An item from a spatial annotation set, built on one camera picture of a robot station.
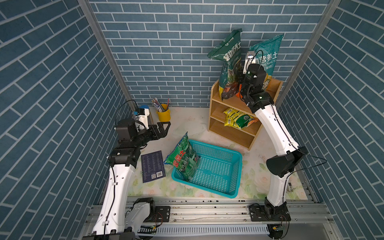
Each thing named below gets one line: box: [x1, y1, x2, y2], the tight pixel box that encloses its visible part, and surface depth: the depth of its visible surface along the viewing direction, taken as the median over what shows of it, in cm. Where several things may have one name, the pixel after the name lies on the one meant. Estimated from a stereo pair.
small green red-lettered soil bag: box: [163, 131, 201, 181], surface depth 79 cm
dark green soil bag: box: [207, 28, 243, 100], surface depth 70 cm
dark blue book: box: [140, 150, 166, 184], surface depth 91 cm
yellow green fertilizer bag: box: [223, 107, 259, 130], surface depth 89 cm
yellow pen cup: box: [156, 109, 171, 123], surface depth 111 cm
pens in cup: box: [151, 97, 171, 113], surface depth 106 cm
